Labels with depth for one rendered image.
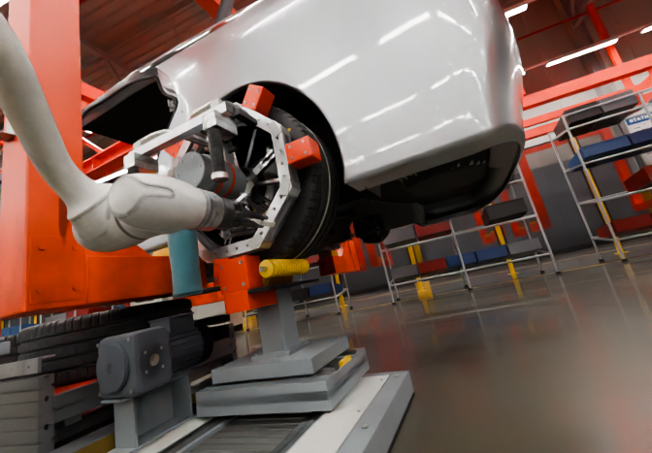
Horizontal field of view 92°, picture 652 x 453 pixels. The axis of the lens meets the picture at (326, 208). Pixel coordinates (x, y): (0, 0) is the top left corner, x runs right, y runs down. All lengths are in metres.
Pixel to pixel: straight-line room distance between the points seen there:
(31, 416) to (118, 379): 0.32
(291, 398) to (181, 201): 0.68
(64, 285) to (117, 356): 0.29
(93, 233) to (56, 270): 0.53
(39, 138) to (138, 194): 0.18
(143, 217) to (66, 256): 0.70
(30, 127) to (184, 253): 0.56
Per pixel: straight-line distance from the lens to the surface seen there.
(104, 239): 0.76
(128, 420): 1.27
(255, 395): 1.15
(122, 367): 1.15
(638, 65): 8.45
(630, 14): 13.31
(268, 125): 1.11
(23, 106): 0.68
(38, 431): 1.38
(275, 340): 1.22
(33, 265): 1.26
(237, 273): 1.08
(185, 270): 1.09
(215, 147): 0.92
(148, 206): 0.62
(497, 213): 4.69
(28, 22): 1.66
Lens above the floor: 0.42
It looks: 14 degrees up
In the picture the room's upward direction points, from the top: 12 degrees counter-clockwise
